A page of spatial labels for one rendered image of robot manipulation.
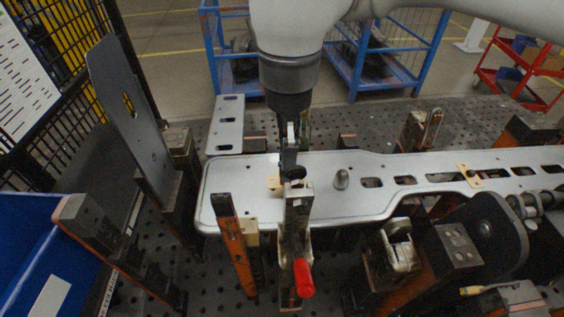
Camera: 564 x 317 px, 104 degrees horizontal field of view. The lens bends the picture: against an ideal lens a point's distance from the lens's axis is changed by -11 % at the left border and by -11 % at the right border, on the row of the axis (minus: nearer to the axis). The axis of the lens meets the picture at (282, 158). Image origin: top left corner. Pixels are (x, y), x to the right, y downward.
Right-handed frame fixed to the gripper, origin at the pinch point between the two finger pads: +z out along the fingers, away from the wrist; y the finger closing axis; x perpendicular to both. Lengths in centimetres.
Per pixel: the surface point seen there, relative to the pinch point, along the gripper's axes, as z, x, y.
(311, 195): -14.8, -1.3, -17.4
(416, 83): 87, -153, 183
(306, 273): -7.5, -0.3, -24.1
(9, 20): -27, 55, 19
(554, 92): 104, -360, 193
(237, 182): 6.5, 11.2, 2.2
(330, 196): 6.4, -9.7, -3.3
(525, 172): 7, -66, 0
